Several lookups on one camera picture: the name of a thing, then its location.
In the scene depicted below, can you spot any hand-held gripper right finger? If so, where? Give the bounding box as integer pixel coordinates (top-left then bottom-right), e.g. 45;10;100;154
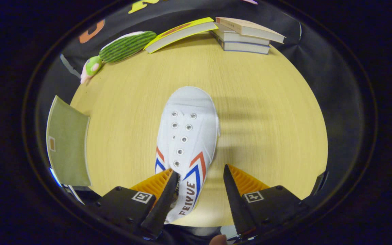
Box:
223;164;309;239

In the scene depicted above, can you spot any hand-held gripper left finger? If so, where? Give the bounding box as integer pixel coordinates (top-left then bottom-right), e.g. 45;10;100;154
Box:
96;168;180;240

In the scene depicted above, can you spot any white canvas shoe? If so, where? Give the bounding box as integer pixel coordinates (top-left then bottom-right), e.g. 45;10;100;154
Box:
154;86;221;225

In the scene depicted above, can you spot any beige fabric storage box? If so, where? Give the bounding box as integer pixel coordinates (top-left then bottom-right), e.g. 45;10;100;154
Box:
46;95;92;187

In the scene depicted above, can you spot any black table edge clamp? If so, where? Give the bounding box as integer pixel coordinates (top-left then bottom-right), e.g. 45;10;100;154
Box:
313;171;326;196

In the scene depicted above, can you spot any black backdrop cloth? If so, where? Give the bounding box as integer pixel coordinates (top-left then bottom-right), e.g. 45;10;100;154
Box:
36;0;363;211

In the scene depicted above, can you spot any grey blue cover book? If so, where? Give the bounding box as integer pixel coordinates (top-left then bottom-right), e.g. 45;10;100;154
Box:
211;31;271;55

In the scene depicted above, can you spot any pink and green plush toy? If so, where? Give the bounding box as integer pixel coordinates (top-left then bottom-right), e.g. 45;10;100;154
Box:
80;55;103;84

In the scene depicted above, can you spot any watermelon slice plush toy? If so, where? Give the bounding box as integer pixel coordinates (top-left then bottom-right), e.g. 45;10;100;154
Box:
99;31;157;63

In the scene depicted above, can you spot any white cover book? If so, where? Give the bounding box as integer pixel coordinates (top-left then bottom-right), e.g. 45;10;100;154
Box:
213;24;271;46

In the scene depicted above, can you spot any yellow book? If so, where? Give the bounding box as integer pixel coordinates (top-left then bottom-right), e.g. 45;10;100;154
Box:
144;17;219;54

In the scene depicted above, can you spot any tan cover book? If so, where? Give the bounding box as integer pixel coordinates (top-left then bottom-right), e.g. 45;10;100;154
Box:
215;17;286;44

